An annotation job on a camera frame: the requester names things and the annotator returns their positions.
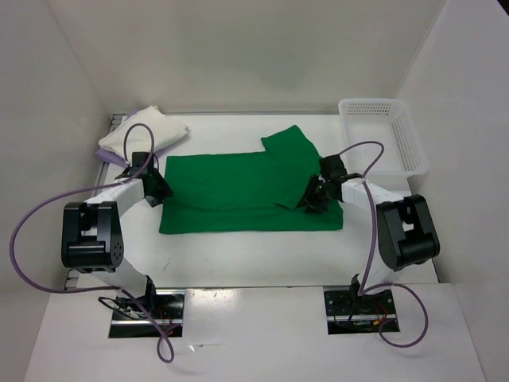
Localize green t shirt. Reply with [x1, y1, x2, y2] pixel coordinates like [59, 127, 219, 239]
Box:
[159, 125, 344, 235]

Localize white t shirt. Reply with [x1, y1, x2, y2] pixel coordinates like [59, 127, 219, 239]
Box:
[98, 106, 189, 159]

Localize purple t shirt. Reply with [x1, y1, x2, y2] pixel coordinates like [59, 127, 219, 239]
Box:
[95, 113, 134, 168]

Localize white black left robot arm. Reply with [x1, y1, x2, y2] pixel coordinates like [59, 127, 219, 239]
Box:
[61, 152, 173, 318]

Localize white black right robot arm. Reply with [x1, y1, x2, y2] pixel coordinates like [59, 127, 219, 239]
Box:
[297, 154, 441, 314]

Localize white plastic laundry basket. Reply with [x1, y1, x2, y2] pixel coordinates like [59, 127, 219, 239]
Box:
[338, 98, 429, 186]

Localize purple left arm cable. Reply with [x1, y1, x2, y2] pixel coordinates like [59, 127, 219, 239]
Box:
[9, 123, 176, 364]

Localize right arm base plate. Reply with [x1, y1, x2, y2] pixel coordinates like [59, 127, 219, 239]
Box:
[323, 286, 400, 335]

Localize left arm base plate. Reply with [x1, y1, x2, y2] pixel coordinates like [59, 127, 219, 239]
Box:
[98, 289, 185, 339]

